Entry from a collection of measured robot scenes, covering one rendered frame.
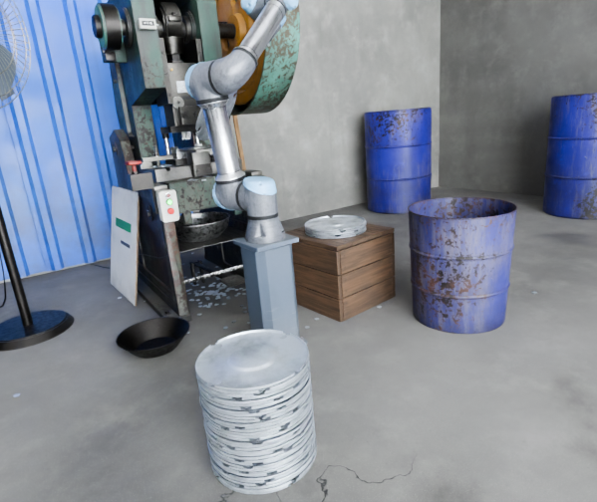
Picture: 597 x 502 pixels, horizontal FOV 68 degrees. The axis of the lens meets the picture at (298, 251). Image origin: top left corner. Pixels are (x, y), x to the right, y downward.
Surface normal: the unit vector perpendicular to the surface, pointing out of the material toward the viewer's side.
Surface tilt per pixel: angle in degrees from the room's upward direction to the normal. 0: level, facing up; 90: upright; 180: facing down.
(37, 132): 90
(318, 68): 90
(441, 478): 0
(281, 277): 90
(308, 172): 90
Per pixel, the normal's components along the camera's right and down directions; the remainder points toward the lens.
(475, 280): -0.05, 0.33
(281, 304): 0.58, 0.19
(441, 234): -0.60, 0.31
